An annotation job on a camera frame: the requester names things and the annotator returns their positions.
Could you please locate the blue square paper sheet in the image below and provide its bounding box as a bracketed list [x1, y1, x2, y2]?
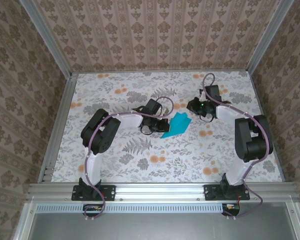
[160, 111, 192, 139]

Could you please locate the floral patterned table cover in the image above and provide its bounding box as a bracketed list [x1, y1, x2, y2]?
[50, 72, 284, 184]

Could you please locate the grey metal panel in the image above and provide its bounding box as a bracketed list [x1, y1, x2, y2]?
[13, 201, 300, 240]

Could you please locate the thin aluminium table rail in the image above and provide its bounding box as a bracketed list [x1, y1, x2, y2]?
[71, 70, 251, 75]

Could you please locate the aluminium table side rail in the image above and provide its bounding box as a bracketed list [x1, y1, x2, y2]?
[247, 71, 285, 183]
[37, 72, 78, 185]

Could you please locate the wide aluminium base rail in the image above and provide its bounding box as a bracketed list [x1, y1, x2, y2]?
[26, 182, 300, 203]

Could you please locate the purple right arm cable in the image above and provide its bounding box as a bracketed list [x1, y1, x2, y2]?
[201, 72, 264, 221]

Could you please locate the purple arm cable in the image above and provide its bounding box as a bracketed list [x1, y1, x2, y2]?
[84, 96, 176, 222]
[201, 72, 264, 221]

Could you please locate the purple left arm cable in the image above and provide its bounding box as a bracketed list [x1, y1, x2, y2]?
[84, 96, 176, 222]

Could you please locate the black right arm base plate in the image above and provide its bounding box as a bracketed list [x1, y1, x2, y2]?
[203, 184, 251, 202]

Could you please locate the slotted grey cable duct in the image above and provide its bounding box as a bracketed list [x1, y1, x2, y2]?
[36, 202, 225, 214]

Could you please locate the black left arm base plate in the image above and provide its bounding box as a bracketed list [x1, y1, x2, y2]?
[71, 184, 116, 202]

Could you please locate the aluminium frame post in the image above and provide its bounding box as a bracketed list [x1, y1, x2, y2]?
[245, 0, 295, 73]
[19, 0, 74, 79]

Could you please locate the black controller board with wires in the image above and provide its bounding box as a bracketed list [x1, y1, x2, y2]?
[221, 202, 241, 217]
[82, 203, 106, 218]

